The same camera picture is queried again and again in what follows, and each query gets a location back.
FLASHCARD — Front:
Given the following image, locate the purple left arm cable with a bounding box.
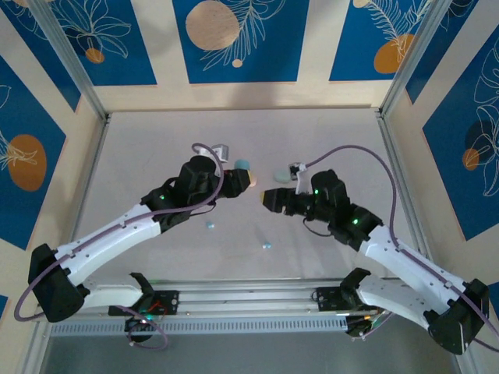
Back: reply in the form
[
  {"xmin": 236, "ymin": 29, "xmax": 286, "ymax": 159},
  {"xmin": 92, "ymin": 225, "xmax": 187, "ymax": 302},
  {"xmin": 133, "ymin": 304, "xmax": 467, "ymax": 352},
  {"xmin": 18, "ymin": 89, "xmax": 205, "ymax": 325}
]
[{"xmin": 14, "ymin": 143, "xmax": 225, "ymax": 351}]

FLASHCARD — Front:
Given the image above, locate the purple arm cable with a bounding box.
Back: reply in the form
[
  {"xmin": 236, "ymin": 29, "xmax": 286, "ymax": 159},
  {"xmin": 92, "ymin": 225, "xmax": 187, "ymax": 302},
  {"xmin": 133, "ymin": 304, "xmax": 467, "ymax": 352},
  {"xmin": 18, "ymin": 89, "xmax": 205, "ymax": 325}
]
[
  {"xmin": 14, "ymin": 143, "xmax": 225, "ymax": 351},
  {"xmin": 302, "ymin": 144, "xmax": 499, "ymax": 351}
]

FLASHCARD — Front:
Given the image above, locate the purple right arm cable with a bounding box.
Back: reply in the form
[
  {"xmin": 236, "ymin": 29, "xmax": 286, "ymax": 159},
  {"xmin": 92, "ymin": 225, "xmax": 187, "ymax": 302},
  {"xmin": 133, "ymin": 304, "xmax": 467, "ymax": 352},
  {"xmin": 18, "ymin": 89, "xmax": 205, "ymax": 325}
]
[{"xmin": 302, "ymin": 144, "xmax": 499, "ymax": 351}]

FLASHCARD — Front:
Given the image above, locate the aluminium side rail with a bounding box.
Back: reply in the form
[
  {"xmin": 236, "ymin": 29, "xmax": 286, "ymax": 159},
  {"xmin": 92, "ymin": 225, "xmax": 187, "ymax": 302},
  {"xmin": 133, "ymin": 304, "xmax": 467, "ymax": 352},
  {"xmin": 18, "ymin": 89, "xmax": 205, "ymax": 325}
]
[
  {"xmin": 376, "ymin": 111, "xmax": 471, "ymax": 374},
  {"xmin": 21, "ymin": 115, "xmax": 112, "ymax": 374}
]

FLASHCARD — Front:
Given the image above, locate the long aluminium base rail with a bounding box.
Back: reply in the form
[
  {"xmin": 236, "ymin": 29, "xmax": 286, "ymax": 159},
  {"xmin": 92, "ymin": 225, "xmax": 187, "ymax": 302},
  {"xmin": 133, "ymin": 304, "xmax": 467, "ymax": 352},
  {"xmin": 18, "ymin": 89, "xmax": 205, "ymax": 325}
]
[{"xmin": 34, "ymin": 277, "xmax": 463, "ymax": 315}]

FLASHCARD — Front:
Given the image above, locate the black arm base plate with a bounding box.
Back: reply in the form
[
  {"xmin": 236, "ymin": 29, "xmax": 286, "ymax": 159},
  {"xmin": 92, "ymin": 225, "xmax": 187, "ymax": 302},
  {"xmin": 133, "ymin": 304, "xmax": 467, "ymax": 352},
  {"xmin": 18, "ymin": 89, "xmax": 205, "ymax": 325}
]
[
  {"xmin": 144, "ymin": 290, "xmax": 181, "ymax": 316},
  {"xmin": 314, "ymin": 286, "xmax": 389, "ymax": 313}
]

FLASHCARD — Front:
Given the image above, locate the grey slotted cable duct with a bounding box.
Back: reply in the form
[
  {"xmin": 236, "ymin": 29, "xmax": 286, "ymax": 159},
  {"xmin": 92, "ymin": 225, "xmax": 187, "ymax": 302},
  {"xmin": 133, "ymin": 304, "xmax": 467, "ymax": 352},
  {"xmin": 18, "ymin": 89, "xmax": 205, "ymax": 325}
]
[{"xmin": 48, "ymin": 314, "xmax": 350, "ymax": 337}]

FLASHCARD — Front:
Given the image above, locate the aluminium frame post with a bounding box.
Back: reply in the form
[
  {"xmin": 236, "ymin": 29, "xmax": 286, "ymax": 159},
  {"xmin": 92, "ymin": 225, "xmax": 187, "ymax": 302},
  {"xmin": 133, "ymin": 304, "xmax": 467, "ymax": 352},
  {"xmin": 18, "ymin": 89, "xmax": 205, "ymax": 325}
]
[
  {"xmin": 27, "ymin": 0, "xmax": 110, "ymax": 122},
  {"xmin": 378, "ymin": 0, "xmax": 455, "ymax": 117}
]

